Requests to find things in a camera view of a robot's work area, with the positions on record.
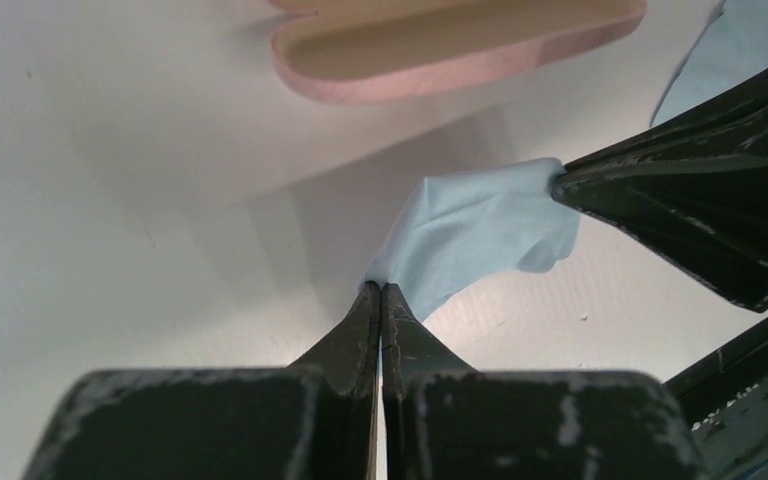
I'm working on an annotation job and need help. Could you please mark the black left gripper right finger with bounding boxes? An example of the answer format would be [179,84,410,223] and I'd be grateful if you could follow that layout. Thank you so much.
[381,284,708,479]

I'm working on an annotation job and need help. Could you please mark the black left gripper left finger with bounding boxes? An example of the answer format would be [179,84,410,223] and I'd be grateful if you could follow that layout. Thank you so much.
[24,283,381,479]

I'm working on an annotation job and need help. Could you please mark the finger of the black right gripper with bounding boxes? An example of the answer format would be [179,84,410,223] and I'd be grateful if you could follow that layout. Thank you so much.
[550,68,768,312]

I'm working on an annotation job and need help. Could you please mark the light blue cloth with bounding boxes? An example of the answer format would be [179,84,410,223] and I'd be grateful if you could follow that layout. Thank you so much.
[650,0,768,127]
[361,158,580,321]

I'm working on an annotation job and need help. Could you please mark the pink glasses case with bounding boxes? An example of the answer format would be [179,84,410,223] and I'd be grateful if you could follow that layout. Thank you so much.
[271,1,647,104]

